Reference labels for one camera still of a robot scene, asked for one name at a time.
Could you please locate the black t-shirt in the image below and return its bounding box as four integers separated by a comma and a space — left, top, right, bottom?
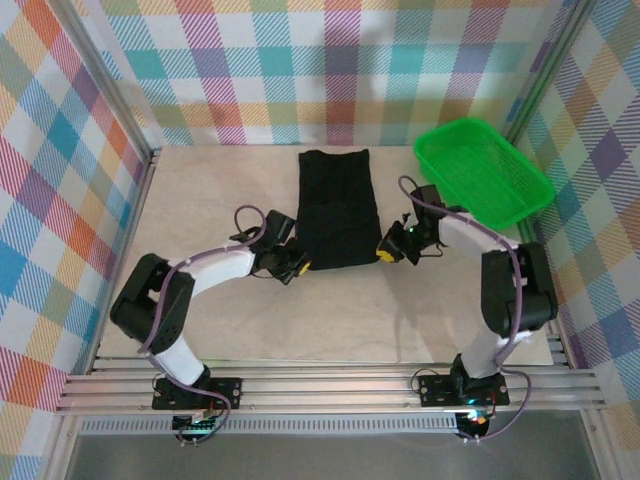
297, 148, 380, 273

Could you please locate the green plastic basket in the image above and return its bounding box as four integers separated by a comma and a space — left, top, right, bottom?
412, 116, 557, 232

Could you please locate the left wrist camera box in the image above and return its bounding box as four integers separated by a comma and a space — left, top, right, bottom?
263, 209, 297, 247

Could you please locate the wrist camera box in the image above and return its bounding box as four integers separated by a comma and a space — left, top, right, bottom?
263, 209, 297, 247
408, 183, 445, 221

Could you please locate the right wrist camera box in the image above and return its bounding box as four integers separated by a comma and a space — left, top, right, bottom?
408, 183, 445, 221

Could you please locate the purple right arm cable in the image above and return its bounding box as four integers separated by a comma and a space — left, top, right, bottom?
397, 174, 534, 446

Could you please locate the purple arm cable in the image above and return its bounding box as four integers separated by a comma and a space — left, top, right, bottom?
137, 203, 271, 449
397, 174, 534, 446

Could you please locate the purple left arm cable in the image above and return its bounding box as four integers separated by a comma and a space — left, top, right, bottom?
137, 203, 271, 449

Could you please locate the aluminium side rail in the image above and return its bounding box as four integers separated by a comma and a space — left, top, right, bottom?
92, 147, 162, 371
516, 221, 572, 369

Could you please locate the aluminium mounting rail beam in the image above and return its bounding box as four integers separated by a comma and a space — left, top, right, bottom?
54, 357, 609, 416

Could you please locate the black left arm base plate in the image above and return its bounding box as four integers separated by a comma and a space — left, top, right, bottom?
152, 377, 244, 411

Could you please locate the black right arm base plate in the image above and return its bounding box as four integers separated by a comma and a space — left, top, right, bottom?
417, 373, 511, 407

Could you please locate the grey slotted cable duct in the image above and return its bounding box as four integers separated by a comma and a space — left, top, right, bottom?
79, 418, 461, 435

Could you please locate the aluminium frame post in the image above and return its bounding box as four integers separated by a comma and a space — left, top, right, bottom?
497, 0, 601, 151
47, 0, 164, 161

